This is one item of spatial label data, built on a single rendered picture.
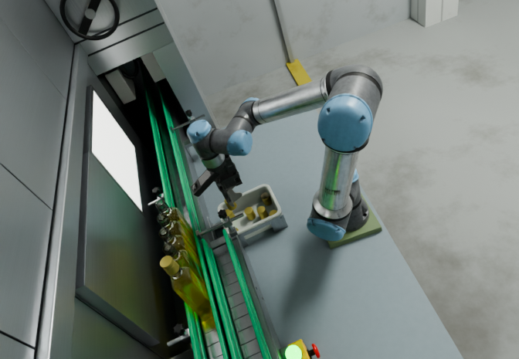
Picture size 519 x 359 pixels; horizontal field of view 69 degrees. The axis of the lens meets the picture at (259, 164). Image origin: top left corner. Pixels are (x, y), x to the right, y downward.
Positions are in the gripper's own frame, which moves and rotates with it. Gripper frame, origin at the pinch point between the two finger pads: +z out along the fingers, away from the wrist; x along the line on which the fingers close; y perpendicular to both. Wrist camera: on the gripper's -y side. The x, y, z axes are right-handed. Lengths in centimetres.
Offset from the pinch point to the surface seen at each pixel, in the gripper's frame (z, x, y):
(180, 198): 4.2, 16.8, -17.9
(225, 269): 4.1, -23.2, -9.8
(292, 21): 53, 214, 109
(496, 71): 92, 87, 209
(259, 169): 17.1, 25.7, 16.4
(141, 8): -50, 73, 1
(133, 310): -19, -38, -31
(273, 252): 17.0, -16.5, 6.6
